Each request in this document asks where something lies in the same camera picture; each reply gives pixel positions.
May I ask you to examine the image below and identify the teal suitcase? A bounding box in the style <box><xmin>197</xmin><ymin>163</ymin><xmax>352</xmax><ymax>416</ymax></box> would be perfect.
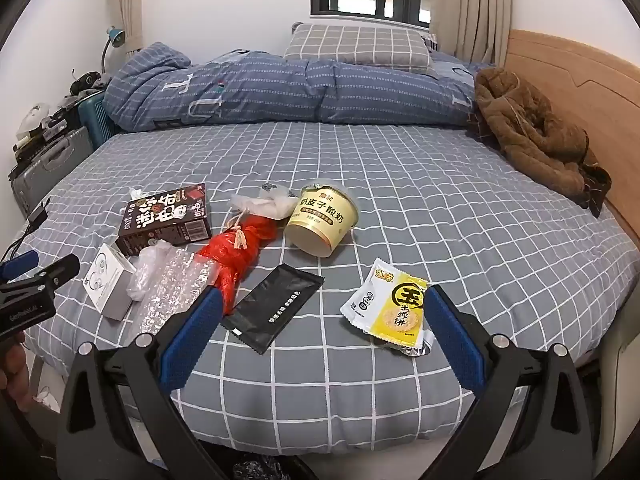
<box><xmin>77</xmin><ymin>91</ymin><xmax>122</xmax><ymax>149</ymax></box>

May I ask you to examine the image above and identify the brown drink carton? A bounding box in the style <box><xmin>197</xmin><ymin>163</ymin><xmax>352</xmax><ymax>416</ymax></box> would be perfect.
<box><xmin>115</xmin><ymin>183</ymin><xmax>213</xmax><ymax>257</ymax></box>

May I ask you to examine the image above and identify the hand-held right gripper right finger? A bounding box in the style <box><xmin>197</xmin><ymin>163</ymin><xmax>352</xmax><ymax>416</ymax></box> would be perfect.
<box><xmin>415</xmin><ymin>284</ymin><xmax>596</xmax><ymax>480</ymax></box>

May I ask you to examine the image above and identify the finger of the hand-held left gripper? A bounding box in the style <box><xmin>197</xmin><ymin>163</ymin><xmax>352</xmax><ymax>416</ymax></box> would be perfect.
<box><xmin>0</xmin><ymin>254</ymin><xmax>81</xmax><ymax>297</ymax></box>
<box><xmin>0</xmin><ymin>250</ymin><xmax>40</xmax><ymax>279</ymax></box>

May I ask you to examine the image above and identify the crumpled clear plastic film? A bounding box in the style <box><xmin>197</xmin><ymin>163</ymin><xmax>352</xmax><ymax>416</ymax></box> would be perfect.
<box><xmin>125</xmin><ymin>240</ymin><xmax>176</xmax><ymax>304</ymax></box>

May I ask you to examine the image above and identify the blue striped duvet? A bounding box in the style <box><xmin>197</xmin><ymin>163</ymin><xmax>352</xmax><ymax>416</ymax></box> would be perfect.
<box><xmin>102</xmin><ymin>42</ymin><xmax>497</xmax><ymax>133</ymax></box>

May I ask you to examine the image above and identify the translucent white plastic bag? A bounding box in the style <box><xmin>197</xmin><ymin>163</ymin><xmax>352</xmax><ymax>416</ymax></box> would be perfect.
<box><xmin>230</xmin><ymin>182</ymin><xmax>299</xmax><ymax>219</ymax></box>

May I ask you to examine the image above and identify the yellow white snack wrapper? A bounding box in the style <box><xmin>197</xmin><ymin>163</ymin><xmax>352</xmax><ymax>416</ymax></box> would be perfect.
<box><xmin>340</xmin><ymin>257</ymin><xmax>437</xmax><ymax>359</ymax></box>

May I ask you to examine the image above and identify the black sachet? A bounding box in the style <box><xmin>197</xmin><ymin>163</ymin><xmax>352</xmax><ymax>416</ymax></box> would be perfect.
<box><xmin>220</xmin><ymin>263</ymin><xmax>325</xmax><ymax>356</ymax></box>

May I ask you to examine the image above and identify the bubble wrap mailer bag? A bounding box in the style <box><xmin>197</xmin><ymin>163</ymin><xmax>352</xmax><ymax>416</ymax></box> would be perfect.
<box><xmin>134</xmin><ymin>249</ymin><xmax>219</xmax><ymax>337</ymax></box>

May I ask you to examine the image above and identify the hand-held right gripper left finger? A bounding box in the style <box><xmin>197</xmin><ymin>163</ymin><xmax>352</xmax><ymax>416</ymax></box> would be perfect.
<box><xmin>56</xmin><ymin>284</ymin><xmax>237</xmax><ymax>480</ymax></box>

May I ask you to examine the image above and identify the small white box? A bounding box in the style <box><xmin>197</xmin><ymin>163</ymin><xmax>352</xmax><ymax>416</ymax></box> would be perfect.
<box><xmin>82</xmin><ymin>243</ymin><xmax>139</xmax><ymax>322</ymax></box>

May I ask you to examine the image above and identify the silver suitcase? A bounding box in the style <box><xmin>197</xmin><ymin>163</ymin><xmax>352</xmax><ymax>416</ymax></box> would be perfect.
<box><xmin>9</xmin><ymin>127</ymin><xmax>97</xmax><ymax>213</ymax></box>

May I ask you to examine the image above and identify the person's left hand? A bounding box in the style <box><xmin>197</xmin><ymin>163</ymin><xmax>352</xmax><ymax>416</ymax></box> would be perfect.
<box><xmin>0</xmin><ymin>344</ymin><xmax>32</xmax><ymax>413</ymax></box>

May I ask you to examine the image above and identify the cream yogurt cup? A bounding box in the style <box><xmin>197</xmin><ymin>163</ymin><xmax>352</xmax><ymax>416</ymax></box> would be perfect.
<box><xmin>284</xmin><ymin>182</ymin><xmax>360</xmax><ymax>260</ymax></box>

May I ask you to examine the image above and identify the wooden headboard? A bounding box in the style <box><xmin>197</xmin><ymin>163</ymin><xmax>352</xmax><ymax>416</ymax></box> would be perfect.
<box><xmin>505</xmin><ymin>29</ymin><xmax>640</xmax><ymax>247</ymax></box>

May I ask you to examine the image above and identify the grey checked bed sheet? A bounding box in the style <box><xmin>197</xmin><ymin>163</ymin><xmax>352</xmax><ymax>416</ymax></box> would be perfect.
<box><xmin>10</xmin><ymin>119</ymin><xmax>637</xmax><ymax>461</ymax></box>

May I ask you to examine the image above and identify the teal desk lamp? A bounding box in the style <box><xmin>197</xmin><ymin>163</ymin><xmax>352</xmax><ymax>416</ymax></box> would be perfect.
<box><xmin>100</xmin><ymin>26</ymin><xmax>127</xmax><ymax>74</ymax></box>

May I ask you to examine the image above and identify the beige string tassel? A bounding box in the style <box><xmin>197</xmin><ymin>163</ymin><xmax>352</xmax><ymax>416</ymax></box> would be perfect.
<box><xmin>226</xmin><ymin>212</ymin><xmax>252</xmax><ymax>252</ymax></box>

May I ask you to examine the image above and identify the grey checked pillow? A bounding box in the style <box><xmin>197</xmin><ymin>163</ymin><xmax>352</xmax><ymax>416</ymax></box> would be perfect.
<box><xmin>282</xmin><ymin>22</ymin><xmax>437</xmax><ymax>75</ymax></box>

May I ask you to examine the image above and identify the red plastic bag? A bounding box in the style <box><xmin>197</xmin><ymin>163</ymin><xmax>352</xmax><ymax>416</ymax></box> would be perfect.
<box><xmin>195</xmin><ymin>215</ymin><xmax>279</xmax><ymax>317</ymax></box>

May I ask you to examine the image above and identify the brown fleece jacket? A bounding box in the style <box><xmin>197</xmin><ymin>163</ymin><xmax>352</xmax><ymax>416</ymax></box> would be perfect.
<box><xmin>472</xmin><ymin>67</ymin><xmax>614</xmax><ymax>218</ymax></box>

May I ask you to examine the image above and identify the beige curtain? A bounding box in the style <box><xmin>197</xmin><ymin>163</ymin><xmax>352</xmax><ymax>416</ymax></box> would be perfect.
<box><xmin>432</xmin><ymin>0</ymin><xmax>514</xmax><ymax>68</ymax></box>
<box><xmin>110</xmin><ymin>0</ymin><xmax>149</xmax><ymax>57</ymax></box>

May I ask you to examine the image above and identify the pile of assorted dark items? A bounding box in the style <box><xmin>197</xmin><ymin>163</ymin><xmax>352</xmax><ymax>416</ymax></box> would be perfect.
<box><xmin>12</xmin><ymin>72</ymin><xmax>109</xmax><ymax>162</ymax></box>

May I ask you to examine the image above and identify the black cable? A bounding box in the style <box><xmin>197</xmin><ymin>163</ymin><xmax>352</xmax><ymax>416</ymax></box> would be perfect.
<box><xmin>0</xmin><ymin>198</ymin><xmax>52</xmax><ymax>263</ymax></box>

